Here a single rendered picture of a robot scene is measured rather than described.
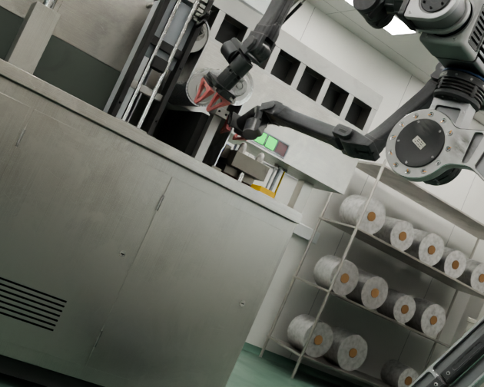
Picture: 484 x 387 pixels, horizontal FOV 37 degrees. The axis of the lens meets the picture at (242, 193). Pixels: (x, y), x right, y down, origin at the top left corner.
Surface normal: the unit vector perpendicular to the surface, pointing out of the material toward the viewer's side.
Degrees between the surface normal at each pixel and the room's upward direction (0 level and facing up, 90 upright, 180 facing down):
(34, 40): 90
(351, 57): 90
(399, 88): 90
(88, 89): 90
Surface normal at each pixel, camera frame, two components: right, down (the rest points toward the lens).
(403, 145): -0.59, -0.33
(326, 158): 0.47, 0.13
